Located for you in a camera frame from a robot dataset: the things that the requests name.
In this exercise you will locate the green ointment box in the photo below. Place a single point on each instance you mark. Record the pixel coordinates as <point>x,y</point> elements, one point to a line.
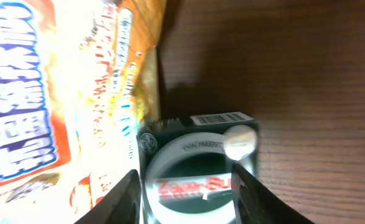
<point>187,166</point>

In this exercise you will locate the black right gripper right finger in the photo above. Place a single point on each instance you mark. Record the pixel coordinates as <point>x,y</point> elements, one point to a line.
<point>255,204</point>

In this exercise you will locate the yellow snack bag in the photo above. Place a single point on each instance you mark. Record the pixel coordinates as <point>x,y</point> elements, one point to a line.
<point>77,78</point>

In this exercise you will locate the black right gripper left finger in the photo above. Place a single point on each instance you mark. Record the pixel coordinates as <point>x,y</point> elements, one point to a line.
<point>120,206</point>

